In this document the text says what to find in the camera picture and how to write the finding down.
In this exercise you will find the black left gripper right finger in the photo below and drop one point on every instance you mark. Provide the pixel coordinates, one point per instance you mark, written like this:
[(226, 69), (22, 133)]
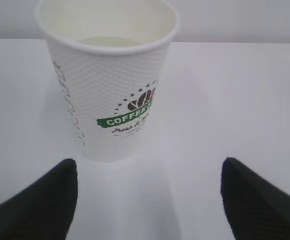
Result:
[(255, 208)]

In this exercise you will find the white paper coffee cup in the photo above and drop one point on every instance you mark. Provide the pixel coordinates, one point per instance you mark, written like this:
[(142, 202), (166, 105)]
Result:
[(108, 56)]

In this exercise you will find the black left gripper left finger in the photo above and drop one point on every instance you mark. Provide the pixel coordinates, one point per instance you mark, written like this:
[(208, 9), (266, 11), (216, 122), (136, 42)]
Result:
[(45, 209)]

